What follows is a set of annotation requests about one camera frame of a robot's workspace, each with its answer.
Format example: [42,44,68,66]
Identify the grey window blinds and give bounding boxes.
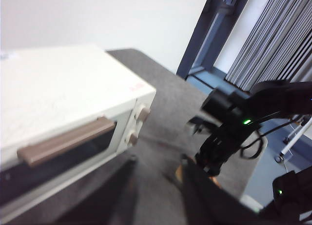
[225,0,312,91]

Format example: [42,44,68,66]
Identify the cream and taupe oven knob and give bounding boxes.
[138,106,152,123]
[127,131,140,147]

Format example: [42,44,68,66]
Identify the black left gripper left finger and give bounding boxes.
[56,155,137,225]

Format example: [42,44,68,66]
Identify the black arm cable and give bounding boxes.
[240,112,304,160]

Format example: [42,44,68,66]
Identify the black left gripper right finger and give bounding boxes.
[179,159,269,225]

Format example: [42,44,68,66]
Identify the white stand rod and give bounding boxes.
[275,114,312,162]

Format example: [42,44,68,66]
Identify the dark window frame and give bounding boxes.
[176,0,312,128]

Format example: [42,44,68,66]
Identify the cream Toshiba toaster oven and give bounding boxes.
[0,44,156,219]

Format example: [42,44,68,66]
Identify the golden brown bread roll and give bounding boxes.
[175,164,221,188]

